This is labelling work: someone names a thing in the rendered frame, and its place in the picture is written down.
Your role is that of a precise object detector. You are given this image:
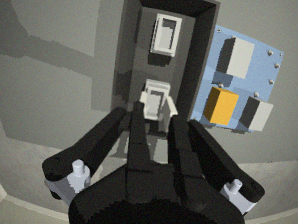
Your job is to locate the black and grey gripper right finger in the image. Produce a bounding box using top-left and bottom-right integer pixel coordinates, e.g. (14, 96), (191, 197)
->
(163, 96), (265, 217)

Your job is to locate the yellow rectangular block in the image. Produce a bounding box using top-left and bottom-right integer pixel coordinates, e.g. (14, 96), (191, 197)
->
(203, 86), (239, 125)

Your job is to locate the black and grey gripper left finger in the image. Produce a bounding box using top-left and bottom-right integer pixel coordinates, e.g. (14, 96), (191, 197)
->
(42, 91), (155, 210)

